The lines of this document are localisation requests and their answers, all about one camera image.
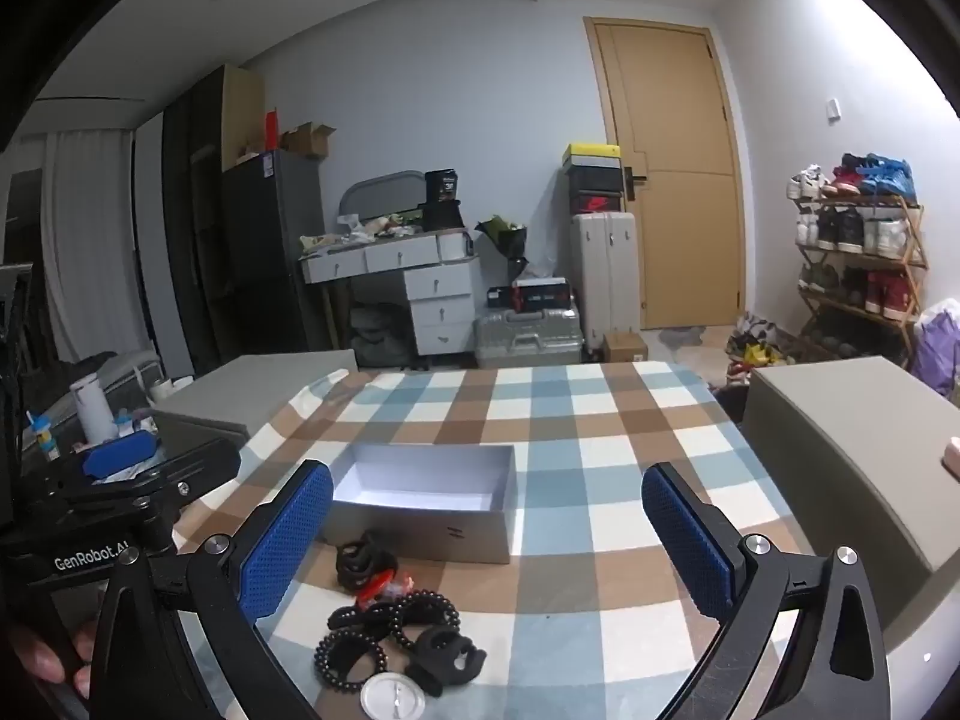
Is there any purple plastic bag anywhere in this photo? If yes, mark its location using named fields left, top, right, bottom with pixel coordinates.
left=909, top=298, right=960, bottom=400

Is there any small blue capped bottle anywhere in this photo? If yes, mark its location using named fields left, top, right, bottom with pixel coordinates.
left=26, top=411, right=59, bottom=463

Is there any person's left hand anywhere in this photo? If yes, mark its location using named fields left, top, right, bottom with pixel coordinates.
left=7, top=619, right=98, bottom=700

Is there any dark grey bag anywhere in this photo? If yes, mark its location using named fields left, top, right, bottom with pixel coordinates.
left=350, top=304, right=415, bottom=370

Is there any dark wardrobe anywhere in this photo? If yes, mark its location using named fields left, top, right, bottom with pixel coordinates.
left=161, top=64, right=266, bottom=377

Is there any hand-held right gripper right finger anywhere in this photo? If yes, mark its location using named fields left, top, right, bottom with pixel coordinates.
left=641, top=463, right=893, bottom=720

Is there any clutter on desk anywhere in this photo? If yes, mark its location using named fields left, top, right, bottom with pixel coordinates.
left=298, top=212, right=430, bottom=253

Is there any black bag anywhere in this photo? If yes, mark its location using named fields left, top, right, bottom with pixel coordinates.
left=423, top=168, right=469, bottom=233

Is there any white round badge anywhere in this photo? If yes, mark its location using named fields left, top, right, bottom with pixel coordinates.
left=360, top=673, right=427, bottom=720

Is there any dark grey refrigerator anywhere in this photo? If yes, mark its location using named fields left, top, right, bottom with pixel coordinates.
left=220, top=150, right=332, bottom=362

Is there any grey arched mirror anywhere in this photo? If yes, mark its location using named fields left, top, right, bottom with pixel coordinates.
left=339, top=171, right=427, bottom=224

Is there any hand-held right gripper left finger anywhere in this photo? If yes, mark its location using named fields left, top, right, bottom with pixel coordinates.
left=86, top=459, right=335, bottom=720

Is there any tan wooden door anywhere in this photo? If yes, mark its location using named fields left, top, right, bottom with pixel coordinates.
left=583, top=16, right=748, bottom=331

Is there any yellow lid shoe box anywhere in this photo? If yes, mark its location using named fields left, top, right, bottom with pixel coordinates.
left=562, top=142, right=622, bottom=170

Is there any open cardboard box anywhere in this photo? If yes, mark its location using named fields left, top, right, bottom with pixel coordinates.
left=279, top=122, right=337, bottom=161

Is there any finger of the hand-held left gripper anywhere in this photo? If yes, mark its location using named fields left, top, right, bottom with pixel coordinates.
left=71, top=431, right=242, bottom=512

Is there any checkered tablecloth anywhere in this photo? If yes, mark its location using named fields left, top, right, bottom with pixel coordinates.
left=171, top=360, right=820, bottom=720

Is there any dark wrapped flower bouquet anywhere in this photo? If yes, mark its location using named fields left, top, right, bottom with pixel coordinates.
left=475, top=215, right=530, bottom=282

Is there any small cardboard box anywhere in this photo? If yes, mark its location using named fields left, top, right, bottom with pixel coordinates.
left=601, top=331, right=649, bottom=365

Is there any white desk with drawers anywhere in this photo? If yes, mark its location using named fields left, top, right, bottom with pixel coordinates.
left=300, top=231, right=482, bottom=355

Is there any red plastic packet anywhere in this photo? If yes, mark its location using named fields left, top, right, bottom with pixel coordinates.
left=356, top=568, right=416, bottom=611

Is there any white suitcase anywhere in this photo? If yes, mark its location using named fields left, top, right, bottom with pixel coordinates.
left=570, top=212, right=641, bottom=352

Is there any grey ottoman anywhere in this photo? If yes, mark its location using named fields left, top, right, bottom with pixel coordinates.
left=739, top=356, right=960, bottom=687
left=150, top=349, right=359, bottom=442

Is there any white bottle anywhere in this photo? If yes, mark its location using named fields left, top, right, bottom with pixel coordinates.
left=69, top=373, right=120, bottom=446

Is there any silver suitcase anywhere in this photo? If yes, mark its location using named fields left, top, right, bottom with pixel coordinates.
left=474, top=306, right=584, bottom=370

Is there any pile of shoes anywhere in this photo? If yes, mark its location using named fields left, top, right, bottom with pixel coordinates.
left=724, top=313, right=802, bottom=381

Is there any silver grey cardboard box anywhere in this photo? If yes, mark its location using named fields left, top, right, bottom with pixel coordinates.
left=321, top=444, right=520, bottom=566

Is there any black and red box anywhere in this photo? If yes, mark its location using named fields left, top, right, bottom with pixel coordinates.
left=512, top=277, right=575, bottom=312

